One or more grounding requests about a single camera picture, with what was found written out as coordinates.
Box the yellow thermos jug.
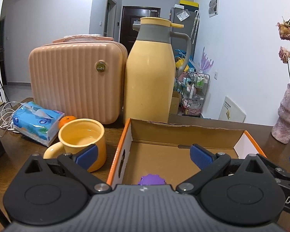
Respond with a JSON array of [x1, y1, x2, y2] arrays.
[[123, 17, 192, 126]]

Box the blue clothes hangers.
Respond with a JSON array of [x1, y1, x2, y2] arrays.
[[175, 49, 195, 61]]

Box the purple flower wall sticker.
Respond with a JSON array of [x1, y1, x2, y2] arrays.
[[199, 47, 214, 74]]

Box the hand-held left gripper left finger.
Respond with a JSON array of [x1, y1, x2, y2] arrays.
[[22, 144, 113, 195]]

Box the white leaning panel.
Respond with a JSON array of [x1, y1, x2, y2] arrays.
[[219, 96, 246, 123]]

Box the wall picture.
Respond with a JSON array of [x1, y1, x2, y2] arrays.
[[208, 0, 219, 18]]

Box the pink ribbed suitcase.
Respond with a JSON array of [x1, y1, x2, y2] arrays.
[[28, 33, 128, 125]]

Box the blue tissue pack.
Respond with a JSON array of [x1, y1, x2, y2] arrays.
[[11, 101, 65, 147]]

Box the clear plastic bag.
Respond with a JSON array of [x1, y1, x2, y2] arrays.
[[177, 10, 190, 22]]

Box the pink ceramic vase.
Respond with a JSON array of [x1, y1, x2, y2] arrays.
[[271, 83, 290, 144]]

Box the yellow mug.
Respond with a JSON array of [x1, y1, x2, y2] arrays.
[[43, 118, 107, 172]]

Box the wire storage cart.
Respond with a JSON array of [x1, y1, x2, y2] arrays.
[[181, 72, 210, 116]]

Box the purple ridged cap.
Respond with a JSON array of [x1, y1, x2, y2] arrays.
[[138, 173, 167, 186]]

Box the white cables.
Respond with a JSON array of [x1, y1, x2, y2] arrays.
[[0, 101, 22, 136]]

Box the dark front door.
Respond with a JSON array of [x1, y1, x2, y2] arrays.
[[119, 5, 161, 54]]

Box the folded umbrella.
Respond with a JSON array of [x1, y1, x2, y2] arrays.
[[191, 11, 200, 41]]

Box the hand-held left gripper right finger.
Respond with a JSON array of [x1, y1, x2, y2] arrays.
[[175, 144, 273, 195]]

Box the brown carton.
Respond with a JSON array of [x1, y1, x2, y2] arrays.
[[170, 90, 182, 115]]

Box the yellow and black box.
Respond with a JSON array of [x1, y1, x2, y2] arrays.
[[179, 0, 199, 9]]

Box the orange mandarin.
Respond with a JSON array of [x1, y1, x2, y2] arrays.
[[58, 116, 77, 129]]

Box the red cardboard box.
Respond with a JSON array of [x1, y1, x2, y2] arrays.
[[106, 118, 267, 191]]

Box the yellow watering can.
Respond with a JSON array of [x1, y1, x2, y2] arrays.
[[175, 58, 190, 74]]

